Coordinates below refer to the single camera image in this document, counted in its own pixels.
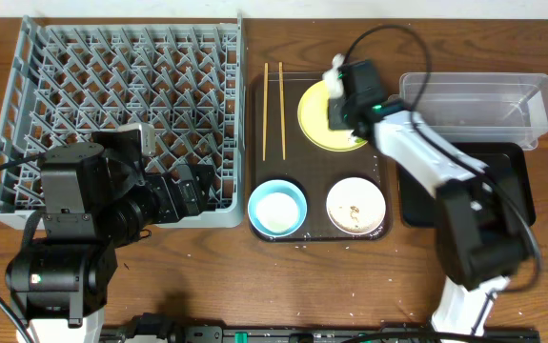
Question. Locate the clear plastic bin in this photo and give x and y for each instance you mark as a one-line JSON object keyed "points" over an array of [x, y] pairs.
{"points": [[487, 107]]}

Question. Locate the yellow plate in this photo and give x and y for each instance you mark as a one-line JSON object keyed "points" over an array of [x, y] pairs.
{"points": [[312, 116]]}

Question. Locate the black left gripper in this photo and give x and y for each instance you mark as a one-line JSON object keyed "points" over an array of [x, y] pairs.
{"points": [[192, 202]]}

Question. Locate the grey plastic dish rack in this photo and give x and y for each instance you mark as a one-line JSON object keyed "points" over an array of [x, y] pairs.
{"points": [[67, 82]]}

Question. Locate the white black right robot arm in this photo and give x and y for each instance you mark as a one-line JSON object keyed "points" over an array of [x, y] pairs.
{"points": [[482, 234]]}

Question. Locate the left wooden chopstick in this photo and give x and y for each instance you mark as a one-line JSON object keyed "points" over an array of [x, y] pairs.
{"points": [[265, 110]]}

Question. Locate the white pink bowl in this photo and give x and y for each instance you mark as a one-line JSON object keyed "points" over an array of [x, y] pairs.
{"points": [[356, 205]]}

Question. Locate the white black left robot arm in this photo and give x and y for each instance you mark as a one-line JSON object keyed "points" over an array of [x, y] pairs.
{"points": [[98, 198]]}

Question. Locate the black rail at table edge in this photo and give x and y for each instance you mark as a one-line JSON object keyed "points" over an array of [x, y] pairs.
{"points": [[154, 327]]}

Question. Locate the white napkin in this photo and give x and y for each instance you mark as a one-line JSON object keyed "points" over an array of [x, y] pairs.
{"points": [[332, 78]]}

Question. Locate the dark brown serving tray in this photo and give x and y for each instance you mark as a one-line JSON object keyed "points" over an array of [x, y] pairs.
{"points": [[311, 168]]}

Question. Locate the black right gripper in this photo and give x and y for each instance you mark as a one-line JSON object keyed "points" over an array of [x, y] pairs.
{"points": [[334, 121]]}

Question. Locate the light blue bowl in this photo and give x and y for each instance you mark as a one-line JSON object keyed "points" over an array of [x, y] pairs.
{"points": [[277, 208]]}

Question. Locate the wooden chopstick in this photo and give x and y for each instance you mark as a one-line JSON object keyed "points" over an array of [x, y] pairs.
{"points": [[265, 110], [282, 109]]}

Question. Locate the right wooden chopstick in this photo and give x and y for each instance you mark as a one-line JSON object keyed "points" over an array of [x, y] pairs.
{"points": [[282, 109]]}

